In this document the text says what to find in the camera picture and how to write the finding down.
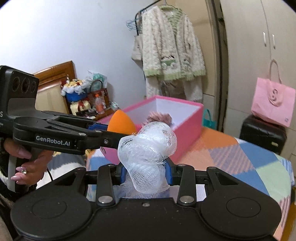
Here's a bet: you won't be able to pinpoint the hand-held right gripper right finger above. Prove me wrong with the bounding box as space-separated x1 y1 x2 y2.
165 160 242 207

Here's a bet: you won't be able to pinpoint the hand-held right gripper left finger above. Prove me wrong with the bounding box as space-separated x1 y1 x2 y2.
54 163 127 207

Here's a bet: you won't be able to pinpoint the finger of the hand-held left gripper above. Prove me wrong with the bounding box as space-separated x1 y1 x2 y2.
42 111 109 133
13 117 139 156

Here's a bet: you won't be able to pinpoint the white mesh bath puff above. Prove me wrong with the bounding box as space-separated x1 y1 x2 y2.
117 122 177 194

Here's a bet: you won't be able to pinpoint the orange makeup sponge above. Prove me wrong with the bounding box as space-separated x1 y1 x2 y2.
107 110 137 135

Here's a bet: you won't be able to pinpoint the pink cardboard box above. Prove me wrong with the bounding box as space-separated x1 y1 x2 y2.
95 95 204 165

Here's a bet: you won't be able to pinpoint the pink plush toy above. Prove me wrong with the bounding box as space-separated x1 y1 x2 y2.
147 111 173 128

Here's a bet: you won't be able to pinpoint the person's left hand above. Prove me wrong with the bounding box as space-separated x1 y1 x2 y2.
3 138 54 186

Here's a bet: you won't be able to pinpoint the orange drink bottle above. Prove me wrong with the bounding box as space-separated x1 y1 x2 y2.
95 94 106 113

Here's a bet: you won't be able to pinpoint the yellow grey bed blanket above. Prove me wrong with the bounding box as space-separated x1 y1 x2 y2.
46 152 88 186

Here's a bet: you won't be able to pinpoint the wooden nightstand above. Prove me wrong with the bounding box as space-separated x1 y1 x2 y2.
69 108 121 122

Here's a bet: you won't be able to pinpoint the brown patterned gift bag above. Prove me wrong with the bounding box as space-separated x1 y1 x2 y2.
89 80 110 112

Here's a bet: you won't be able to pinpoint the plastic bag of tissues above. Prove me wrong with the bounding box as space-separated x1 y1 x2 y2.
87 70 108 88

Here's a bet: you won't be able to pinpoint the wooden bed headboard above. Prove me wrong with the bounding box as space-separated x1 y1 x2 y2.
32 61 77 114

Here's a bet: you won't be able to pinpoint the patchwork tablecloth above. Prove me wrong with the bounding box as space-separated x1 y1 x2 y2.
85 126 292 241

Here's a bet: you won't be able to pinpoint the black suitcase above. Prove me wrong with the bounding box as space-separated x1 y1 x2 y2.
239 115 287 154

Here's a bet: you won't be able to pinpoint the fluffy cream green cardigan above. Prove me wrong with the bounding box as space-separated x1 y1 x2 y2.
140 5 206 102

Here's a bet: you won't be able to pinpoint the black clothes rack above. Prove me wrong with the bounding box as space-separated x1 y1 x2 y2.
134 0 168 35

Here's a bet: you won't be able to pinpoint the pink tote bag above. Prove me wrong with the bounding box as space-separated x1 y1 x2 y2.
251 59 296 128

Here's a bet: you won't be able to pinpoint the beige wardrobe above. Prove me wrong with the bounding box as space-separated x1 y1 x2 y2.
203 0 296 139

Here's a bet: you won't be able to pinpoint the paper bag with teal handles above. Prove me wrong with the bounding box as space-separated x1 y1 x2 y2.
202 109 216 129

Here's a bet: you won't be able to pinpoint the blue wire hangers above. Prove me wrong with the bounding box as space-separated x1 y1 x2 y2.
126 19 142 32

